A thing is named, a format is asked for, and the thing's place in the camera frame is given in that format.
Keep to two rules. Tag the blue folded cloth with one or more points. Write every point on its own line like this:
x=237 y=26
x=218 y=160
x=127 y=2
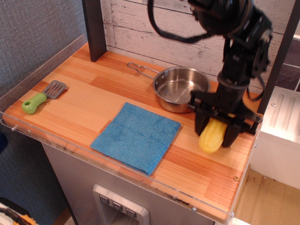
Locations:
x=137 y=138

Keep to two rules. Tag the small steel saucepan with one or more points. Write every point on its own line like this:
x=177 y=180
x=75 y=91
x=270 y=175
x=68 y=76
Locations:
x=172 y=86

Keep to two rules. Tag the green handled grey spatula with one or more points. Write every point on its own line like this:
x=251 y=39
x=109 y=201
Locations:
x=52 y=91

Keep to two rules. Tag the dark right shelf post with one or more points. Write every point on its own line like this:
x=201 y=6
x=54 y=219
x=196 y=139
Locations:
x=282 y=52

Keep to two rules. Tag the silver dispenser panel with buttons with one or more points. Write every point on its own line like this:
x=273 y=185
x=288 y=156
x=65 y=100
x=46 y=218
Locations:
x=114 y=208

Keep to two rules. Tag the grey toy fridge cabinet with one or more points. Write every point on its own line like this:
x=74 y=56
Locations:
x=77 y=178

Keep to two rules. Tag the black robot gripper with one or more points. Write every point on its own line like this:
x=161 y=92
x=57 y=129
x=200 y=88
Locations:
x=226 y=105

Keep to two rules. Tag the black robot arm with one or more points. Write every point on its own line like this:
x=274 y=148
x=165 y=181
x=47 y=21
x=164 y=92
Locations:
x=248 y=33

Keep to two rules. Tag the clear acrylic edge guard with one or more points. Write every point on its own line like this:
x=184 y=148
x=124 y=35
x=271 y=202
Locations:
x=208 y=184

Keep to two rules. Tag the yellow plastic corn cob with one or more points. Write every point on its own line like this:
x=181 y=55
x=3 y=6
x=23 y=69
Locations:
x=213 y=135

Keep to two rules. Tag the orange object bottom left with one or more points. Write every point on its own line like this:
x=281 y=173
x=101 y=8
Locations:
x=24 y=220

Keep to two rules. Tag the white toy sink unit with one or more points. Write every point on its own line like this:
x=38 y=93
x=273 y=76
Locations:
x=276 y=153

